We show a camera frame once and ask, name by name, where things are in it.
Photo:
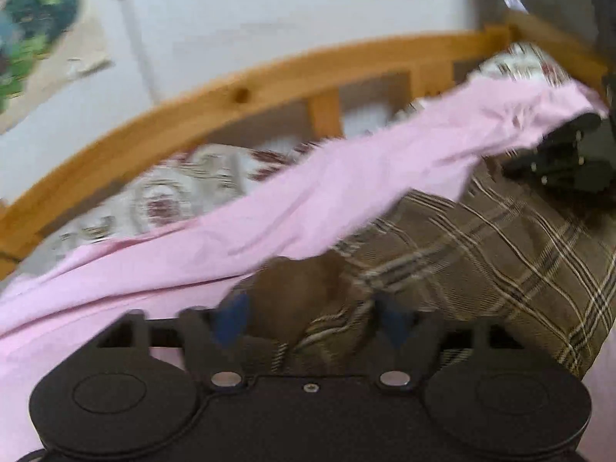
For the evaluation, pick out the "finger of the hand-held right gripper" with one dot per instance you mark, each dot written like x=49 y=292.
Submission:
x=544 y=166
x=572 y=127

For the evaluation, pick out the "green wall poster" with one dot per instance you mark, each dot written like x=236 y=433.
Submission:
x=33 y=29

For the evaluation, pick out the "wooden bed frame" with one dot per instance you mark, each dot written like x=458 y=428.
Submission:
x=144 y=130

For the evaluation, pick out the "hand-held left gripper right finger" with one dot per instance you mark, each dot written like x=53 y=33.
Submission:
x=392 y=321

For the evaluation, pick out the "brown plaid blanket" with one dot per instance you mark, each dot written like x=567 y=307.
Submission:
x=481 y=260

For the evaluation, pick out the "pink cloth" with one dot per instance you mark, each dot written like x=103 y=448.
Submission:
x=337 y=187

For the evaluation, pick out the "floral patterned bed sheet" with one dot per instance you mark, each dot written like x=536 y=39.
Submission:
x=159 y=197

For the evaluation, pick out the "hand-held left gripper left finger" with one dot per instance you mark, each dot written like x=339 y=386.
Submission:
x=232 y=318

